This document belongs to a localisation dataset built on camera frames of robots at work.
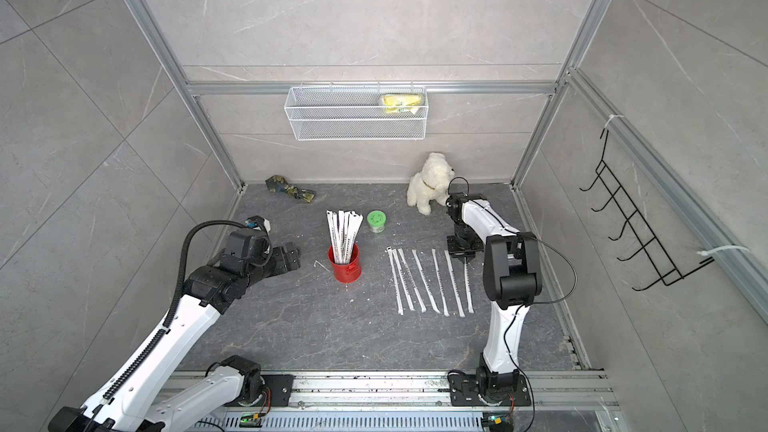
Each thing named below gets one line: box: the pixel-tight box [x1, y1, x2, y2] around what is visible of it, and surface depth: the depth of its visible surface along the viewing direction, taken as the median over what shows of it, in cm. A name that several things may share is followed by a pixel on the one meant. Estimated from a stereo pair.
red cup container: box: [328, 243, 362, 284], surface depth 92 cm
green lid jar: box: [367, 210, 387, 233], surface depth 106 cm
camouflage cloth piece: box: [265, 175, 316, 203], surface depth 117 cm
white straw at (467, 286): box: [464, 257, 475, 314], surface depth 90 cm
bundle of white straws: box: [326, 210, 364, 264], surface depth 89 cm
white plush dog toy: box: [406, 152, 455, 216], surface depth 103 cm
